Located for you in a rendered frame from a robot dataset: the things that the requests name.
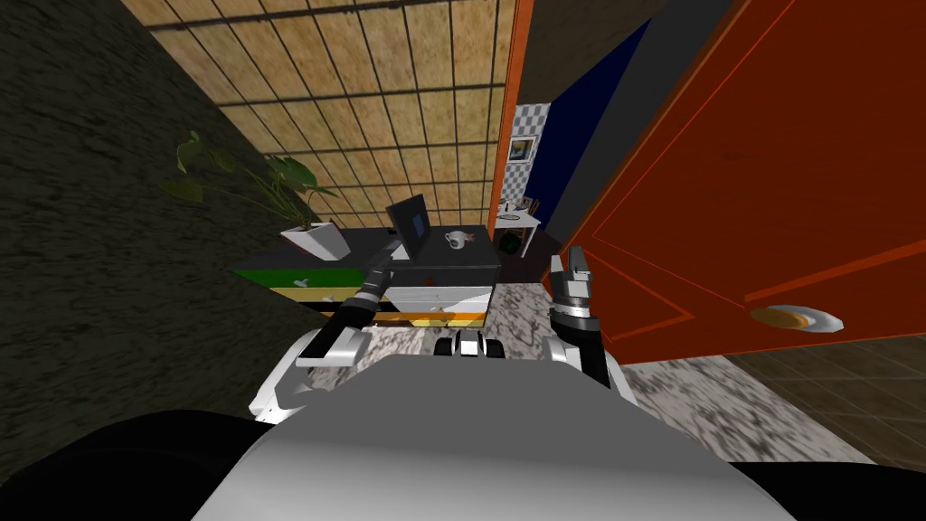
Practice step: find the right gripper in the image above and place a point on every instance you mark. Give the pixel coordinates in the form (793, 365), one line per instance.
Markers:
(574, 289)

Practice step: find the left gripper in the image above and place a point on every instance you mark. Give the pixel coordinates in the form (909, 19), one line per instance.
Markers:
(382, 273)

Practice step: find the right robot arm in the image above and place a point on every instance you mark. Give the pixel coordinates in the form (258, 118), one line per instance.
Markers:
(582, 347)

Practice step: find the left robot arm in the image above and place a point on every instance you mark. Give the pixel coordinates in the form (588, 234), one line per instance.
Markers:
(340, 325)

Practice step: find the small white table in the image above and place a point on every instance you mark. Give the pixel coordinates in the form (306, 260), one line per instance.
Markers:
(522, 218)

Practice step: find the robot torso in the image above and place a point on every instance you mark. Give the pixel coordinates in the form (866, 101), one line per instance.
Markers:
(477, 434)

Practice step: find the red door leaf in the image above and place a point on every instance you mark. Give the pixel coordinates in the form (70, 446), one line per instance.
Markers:
(781, 181)

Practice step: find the framed wall picture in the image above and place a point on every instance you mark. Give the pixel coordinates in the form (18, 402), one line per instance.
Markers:
(521, 149)

